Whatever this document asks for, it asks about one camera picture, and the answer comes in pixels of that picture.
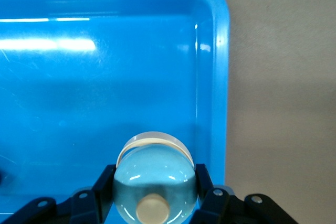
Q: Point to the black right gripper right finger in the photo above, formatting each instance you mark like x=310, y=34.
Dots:
x=218, y=205

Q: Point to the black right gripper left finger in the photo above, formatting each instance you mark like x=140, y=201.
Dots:
x=86, y=205

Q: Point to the blue call bell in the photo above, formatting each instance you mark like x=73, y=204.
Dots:
x=155, y=166

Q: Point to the blue plastic tray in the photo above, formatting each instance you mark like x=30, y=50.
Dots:
x=105, y=90

